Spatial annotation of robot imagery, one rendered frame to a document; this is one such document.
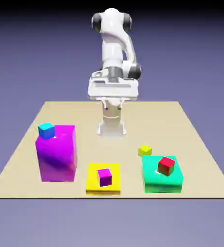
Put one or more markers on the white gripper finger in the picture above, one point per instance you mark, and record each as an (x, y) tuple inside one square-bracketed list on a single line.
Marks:
[(104, 103), (120, 103)]

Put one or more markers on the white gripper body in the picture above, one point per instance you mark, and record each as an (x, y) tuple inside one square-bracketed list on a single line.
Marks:
[(113, 89)]

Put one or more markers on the large magenta box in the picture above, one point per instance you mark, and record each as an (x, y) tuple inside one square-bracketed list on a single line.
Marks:
[(56, 154)]

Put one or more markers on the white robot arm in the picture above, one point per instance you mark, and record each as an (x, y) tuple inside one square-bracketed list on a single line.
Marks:
[(111, 42)]

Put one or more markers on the small cyan cube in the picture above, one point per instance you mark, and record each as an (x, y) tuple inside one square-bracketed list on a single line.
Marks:
[(46, 130)]

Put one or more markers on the large green box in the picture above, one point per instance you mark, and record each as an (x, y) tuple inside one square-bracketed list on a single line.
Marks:
[(161, 177)]

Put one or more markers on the small magenta cube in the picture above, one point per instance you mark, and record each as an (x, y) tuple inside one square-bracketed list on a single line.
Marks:
[(104, 177)]

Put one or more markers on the small red cube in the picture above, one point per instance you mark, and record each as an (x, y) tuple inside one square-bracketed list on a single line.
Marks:
[(166, 166)]

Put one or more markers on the large yellow box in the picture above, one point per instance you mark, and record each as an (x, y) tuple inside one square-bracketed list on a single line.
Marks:
[(103, 179)]

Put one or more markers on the small yellow cube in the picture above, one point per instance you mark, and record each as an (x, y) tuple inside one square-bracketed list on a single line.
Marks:
[(144, 150)]

